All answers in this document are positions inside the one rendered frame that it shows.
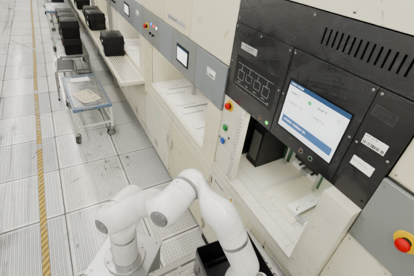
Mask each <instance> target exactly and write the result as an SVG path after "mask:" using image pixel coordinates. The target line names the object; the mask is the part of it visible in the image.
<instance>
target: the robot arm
mask: <svg viewBox="0 0 414 276"><path fill-rule="evenodd" d="M196 199H199V204H200V210H201V214H202V216H203V218H204V220H205V221H206V223H207V224H209V225H210V226H211V227H212V229H213V230H214V232H215V234H216V236H217V239H218V240H219V243H220V244H221V246H222V249H223V251H224V253H225V255H226V257H227V259H228V261H229V263H230V267H229V268H228V269H227V272H226V273H225V276H266V274H264V273H262V272H259V261H258V259H257V256H256V253H255V252H254V249H253V246H252V244H251V242H250V239H249V236H248V234H247V232H246V229H245V227H244V225H243V223H242V220H241V217H240V215H239V213H238V211H237V209H236V207H235V206H234V205H233V203H231V202H230V201H229V200H228V199H226V198H224V197H222V196H220V195H219V194H217V193H216V192H215V191H213V190H212V189H211V187H210V186H209V184H208V182H207V180H206V178H205V176H204V175H203V173H202V172H200V171H199V170H197V169H192V168H190V169H185V170H183V171H182V172H180V173H179V174H178V175H177V176H176V177H175V178H174V179H173V180H172V181H171V183H170V184H169V185H168V186H167V187H166V188H165V189H164V190H162V191H161V190H159V189H156V188H150V189H145V190H142V188H141V187H139V186H138V185H128V186H126V187H125V188H123V189H122V190H120V191H119V192H118V193H117V194H116V195H115V196H114V197H112V198H111V199H110V200H109V201H107V202H106V204H104V205H103V206H102V207H101V208H100V209H99V210H98V212H97V213H96V215H95V218H94V223H95V226H96V227H97V229H98V231H100V232H102V233H104V234H107V235H109V237H110V244H111V247H109V249H108V251H107V253H106V257H105V263H106V266H107V269H108V270H109V271H110V272H111V273H113V274H115V275H120V276H124V275H129V274H131V273H133V272H135V271H136V270H137V269H138V268H139V267H140V266H141V265H142V263H143V261H144V259H145V248H144V246H143V244H142V243H141V242H140V241H139V240H138V239H137V229H136V227H137V225H138V223H139V221H140V220H141V219H143V218H145V217H149V218H150V220H151V221H152V222H153V223H154V224H155V225H156V226H157V227H161V228H167V227H170V226H172V225H174V224H175V223H176V222H177V221H178V220H179V219H180V218H181V217H182V216H183V215H184V213H185V212H186V211H187V210H188V208H189V207H190V205H191V204H192V203H193V202H194V201H195V200H196Z"/></svg>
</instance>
